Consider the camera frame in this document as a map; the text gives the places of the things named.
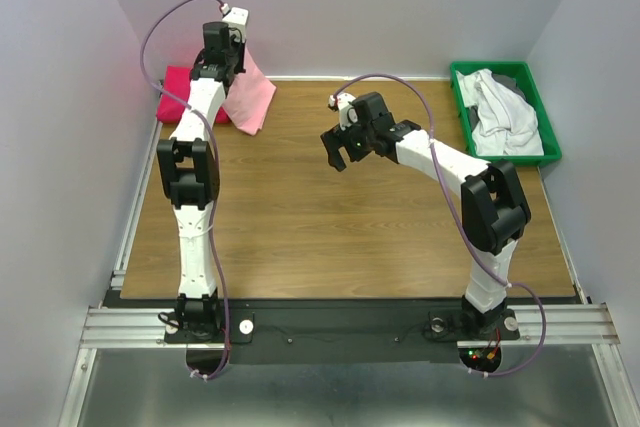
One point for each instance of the grey garment in bin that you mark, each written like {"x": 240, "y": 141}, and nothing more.
{"x": 510, "y": 83}

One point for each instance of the white crumpled t shirt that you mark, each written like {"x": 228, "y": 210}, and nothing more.
{"x": 502, "y": 122}

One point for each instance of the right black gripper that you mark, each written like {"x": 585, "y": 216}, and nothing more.
{"x": 334, "y": 139}

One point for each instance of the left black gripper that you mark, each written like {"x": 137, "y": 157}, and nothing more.
{"x": 239, "y": 47}

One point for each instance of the light pink t shirt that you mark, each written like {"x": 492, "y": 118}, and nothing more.
{"x": 248, "y": 99}

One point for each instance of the aluminium extrusion rail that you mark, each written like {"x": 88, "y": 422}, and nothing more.
{"x": 588, "y": 324}

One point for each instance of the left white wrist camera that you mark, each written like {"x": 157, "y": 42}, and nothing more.
{"x": 235, "y": 17}

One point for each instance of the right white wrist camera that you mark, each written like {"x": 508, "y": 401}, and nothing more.
{"x": 343, "y": 104}

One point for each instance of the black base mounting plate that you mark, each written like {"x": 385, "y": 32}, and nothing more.
{"x": 332, "y": 331}

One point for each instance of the green plastic bin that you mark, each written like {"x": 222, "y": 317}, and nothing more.
{"x": 519, "y": 70}

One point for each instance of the folded magenta t shirt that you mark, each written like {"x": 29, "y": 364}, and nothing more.
{"x": 181, "y": 88}

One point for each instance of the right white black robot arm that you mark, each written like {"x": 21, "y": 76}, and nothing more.
{"x": 493, "y": 210}

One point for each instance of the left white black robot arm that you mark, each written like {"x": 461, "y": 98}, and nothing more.
{"x": 191, "y": 182}

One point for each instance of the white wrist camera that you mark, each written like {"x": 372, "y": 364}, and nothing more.
{"x": 343, "y": 104}
{"x": 235, "y": 17}

